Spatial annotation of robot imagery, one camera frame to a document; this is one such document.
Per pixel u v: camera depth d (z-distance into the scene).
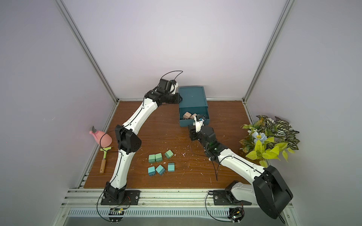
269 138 0.67
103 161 0.85
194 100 0.91
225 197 0.66
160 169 0.81
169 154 0.87
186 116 0.88
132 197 0.73
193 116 0.87
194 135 0.73
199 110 0.92
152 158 0.85
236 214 0.70
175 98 0.81
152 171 0.80
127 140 0.56
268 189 0.40
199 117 0.69
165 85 0.71
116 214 0.72
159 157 0.85
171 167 0.82
